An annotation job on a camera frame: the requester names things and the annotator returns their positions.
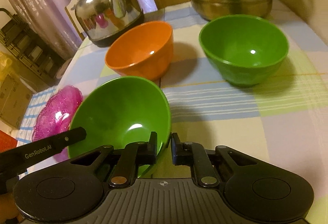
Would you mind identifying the pink glass plate stack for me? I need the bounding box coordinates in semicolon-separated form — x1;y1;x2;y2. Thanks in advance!
31;85;84;163

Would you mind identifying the large green plastic bowl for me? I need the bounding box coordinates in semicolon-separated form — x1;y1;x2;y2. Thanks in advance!
67;75;172;179

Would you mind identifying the checkered plaid tablecloth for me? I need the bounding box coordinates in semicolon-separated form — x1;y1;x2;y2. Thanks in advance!
18;0;328;224

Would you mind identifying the white wooden chair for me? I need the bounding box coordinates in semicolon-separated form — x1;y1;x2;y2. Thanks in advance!
65;6;85;41

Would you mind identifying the dark metal shelf rack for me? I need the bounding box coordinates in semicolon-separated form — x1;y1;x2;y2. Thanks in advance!
1;8;65;86

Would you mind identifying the person's hand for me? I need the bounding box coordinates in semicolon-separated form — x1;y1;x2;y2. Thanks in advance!
0;193;23;223

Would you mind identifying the blue white checkered cloth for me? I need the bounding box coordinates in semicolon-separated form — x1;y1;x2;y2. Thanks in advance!
16;86;58;146

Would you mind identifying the small green plastic bowl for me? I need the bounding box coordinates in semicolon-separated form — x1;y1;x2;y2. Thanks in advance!
198;14;290;87

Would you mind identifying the cardboard box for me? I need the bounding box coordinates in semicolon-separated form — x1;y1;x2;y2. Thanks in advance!
0;74;33;129

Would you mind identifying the orange plastic bowl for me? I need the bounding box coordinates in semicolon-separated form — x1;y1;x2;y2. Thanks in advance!
105;21;173;81

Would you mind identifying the stainless steel kettle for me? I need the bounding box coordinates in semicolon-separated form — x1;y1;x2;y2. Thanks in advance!
74;0;145;48

